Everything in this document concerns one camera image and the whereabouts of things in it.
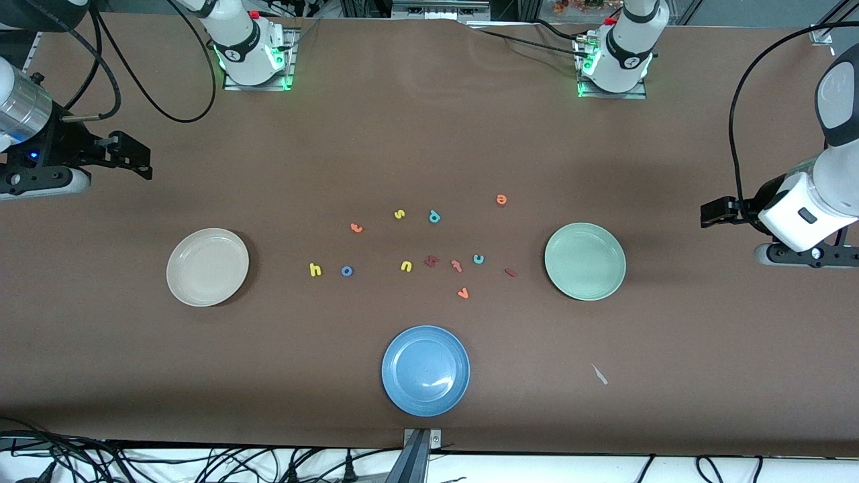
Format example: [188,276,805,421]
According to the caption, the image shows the thin black table cable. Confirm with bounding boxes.
[470,25,591,61]

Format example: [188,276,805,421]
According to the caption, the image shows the beige round plate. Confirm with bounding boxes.
[166,228,250,308]

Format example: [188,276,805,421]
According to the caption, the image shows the thick black looping cable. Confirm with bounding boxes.
[91,0,217,124]

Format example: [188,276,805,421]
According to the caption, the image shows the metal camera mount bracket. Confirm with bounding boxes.
[386,428,444,483]

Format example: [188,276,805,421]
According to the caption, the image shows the aluminium rail strip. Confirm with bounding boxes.
[22,30,44,74]

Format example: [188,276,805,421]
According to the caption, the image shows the aluminium frame beyond table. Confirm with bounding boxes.
[391,0,492,22]

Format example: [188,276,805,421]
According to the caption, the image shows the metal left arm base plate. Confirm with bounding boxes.
[576,34,648,100]

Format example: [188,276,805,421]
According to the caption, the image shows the green round plate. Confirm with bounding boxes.
[544,222,627,301]

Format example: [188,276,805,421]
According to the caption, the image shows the blue round plate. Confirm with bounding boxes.
[381,325,470,417]

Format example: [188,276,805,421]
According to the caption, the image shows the black cable with brass plug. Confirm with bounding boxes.
[60,23,123,123]

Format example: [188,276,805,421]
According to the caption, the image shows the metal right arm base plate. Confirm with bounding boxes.
[223,27,297,92]

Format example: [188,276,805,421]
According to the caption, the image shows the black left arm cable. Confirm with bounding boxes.
[729,22,859,205]

